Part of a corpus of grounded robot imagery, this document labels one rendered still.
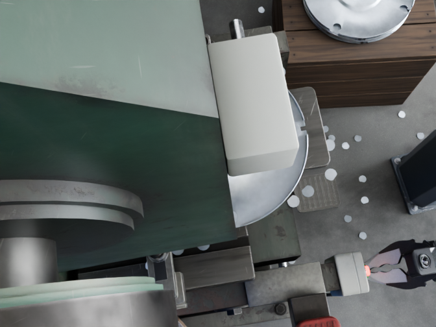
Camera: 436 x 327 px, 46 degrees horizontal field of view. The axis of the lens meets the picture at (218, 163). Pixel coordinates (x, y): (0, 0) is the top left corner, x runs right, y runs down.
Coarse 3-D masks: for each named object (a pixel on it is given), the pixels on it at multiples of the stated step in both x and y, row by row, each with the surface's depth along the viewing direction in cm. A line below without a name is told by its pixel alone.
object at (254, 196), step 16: (304, 144) 84; (304, 160) 84; (240, 176) 84; (256, 176) 84; (272, 176) 83; (288, 176) 83; (240, 192) 83; (256, 192) 83; (272, 192) 83; (288, 192) 83; (240, 208) 82; (256, 208) 82; (272, 208) 82; (240, 224) 82
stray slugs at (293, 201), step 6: (330, 144) 98; (330, 150) 98; (330, 174) 97; (336, 174) 97; (306, 186) 96; (306, 192) 96; (312, 192) 96; (294, 198) 96; (288, 204) 96; (294, 204) 96; (204, 246) 89; (174, 252) 89; (180, 252) 88
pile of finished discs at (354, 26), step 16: (304, 0) 137; (320, 0) 136; (336, 0) 136; (352, 0) 135; (368, 0) 135; (384, 0) 135; (400, 0) 135; (320, 16) 135; (336, 16) 134; (352, 16) 134; (368, 16) 134; (384, 16) 134; (400, 16) 134; (336, 32) 133; (352, 32) 133; (368, 32) 133; (384, 32) 132
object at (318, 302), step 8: (304, 296) 86; (312, 296) 86; (320, 296) 86; (288, 304) 91; (296, 304) 86; (304, 304) 85; (312, 304) 85; (320, 304) 85; (296, 312) 85; (304, 312) 85; (312, 312) 85; (320, 312) 85; (328, 312) 85; (296, 320) 85
